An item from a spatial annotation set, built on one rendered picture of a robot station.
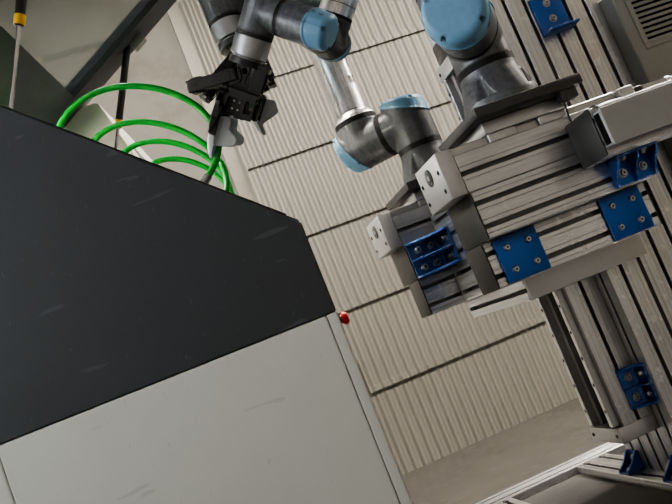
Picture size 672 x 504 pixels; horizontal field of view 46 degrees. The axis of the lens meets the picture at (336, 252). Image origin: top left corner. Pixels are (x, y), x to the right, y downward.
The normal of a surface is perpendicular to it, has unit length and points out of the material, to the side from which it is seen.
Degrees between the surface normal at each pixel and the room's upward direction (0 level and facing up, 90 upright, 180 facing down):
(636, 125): 90
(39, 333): 90
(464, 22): 97
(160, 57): 90
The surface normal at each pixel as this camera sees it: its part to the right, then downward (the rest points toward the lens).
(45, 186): 0.00, -0.12
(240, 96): -0.20, 0.19
